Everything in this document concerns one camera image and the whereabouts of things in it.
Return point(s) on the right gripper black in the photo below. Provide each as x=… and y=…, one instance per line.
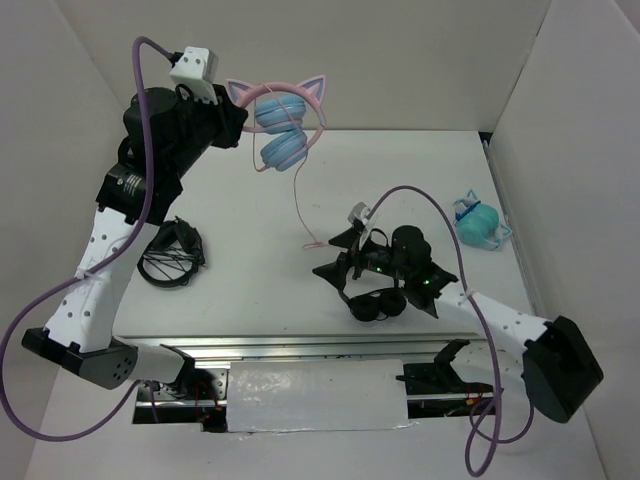
x=335, y=273

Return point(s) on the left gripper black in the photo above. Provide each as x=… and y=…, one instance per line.
x=229, y=118

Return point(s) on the pink blue cat-ear headphones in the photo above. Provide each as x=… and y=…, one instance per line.
x=292, y=113

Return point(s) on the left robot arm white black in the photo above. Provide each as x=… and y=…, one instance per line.
x=78, y=337

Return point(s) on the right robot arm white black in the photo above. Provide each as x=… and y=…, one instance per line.
x=560, y=370

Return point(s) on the black on-ear headphones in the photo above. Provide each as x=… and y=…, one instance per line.
x=375, y=305

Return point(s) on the teal cat-ear headphones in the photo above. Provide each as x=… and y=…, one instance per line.
x=478, y=225

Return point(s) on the white foil-taped panel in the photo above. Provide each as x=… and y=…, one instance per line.
x=327, y=395

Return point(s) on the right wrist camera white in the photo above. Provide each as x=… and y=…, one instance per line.
x=363, y=221

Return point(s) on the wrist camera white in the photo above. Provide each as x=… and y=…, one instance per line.
x=363, y=221
x=196, y=69

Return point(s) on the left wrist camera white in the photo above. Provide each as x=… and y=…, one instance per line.
x=196, y=69

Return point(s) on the aluminium front rail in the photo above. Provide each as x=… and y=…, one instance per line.
x=225, y=349

